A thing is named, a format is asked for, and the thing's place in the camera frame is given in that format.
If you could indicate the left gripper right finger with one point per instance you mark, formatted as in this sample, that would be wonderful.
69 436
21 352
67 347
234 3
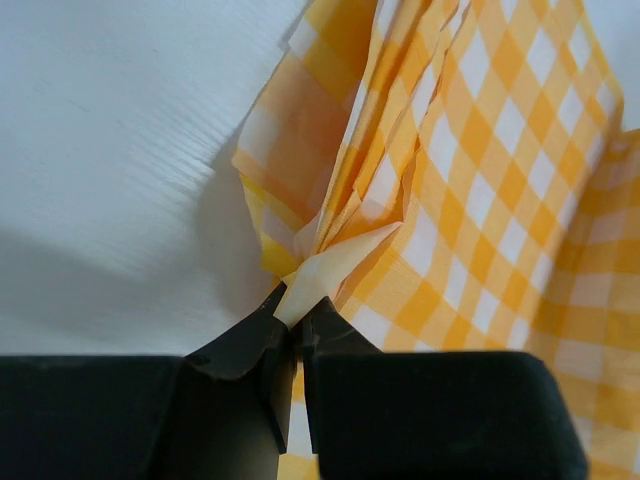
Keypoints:
431 415

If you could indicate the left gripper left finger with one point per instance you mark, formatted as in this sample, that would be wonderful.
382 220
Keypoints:
220 412

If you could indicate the yellow white checkered napkin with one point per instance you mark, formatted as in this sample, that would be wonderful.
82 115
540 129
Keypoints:
454 175

